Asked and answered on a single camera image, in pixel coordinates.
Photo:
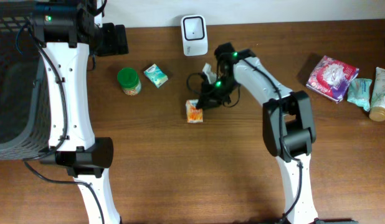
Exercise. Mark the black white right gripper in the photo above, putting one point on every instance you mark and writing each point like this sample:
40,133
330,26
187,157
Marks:
210,99

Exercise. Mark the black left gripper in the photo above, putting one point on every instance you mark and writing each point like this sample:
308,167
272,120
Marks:
113,45

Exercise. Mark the orange Kleenex tissue pack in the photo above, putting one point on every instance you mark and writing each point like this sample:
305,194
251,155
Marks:
193,114

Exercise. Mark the green lid jar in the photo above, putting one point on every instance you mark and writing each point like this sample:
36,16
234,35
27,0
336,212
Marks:
129,81

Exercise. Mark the teal Kleenex tissue pack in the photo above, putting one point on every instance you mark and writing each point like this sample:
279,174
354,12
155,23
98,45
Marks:
155,75

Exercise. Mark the red purple tissue pack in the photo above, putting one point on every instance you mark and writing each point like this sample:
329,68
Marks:
331,78

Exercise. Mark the mint green wipes pack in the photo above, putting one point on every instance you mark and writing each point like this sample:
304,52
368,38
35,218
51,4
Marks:
358,93

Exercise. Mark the white floral cream tube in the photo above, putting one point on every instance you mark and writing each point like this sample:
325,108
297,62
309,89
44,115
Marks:
377,105

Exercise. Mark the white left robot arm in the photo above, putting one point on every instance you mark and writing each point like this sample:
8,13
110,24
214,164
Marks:
67,34

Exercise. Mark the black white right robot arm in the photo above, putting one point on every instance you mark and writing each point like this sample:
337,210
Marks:
287,122

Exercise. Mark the white barcode scanner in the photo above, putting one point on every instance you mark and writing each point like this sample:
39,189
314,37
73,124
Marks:
194,35

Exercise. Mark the grey plastic basket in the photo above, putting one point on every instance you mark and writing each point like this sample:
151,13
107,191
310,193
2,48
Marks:
24,97

